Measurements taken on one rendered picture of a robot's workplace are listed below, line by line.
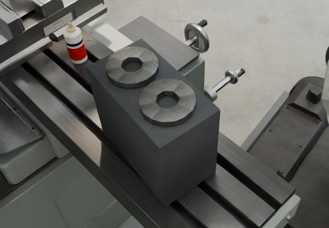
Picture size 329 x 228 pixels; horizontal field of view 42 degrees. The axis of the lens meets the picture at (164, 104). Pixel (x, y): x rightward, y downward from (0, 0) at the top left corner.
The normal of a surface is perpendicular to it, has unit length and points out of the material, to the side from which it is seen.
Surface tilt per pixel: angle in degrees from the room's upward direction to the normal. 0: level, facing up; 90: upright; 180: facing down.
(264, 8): 0
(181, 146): 90
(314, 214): 0
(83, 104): 0
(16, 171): 90
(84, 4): 90
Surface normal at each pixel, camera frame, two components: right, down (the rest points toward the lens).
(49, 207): 0.68, 0.54
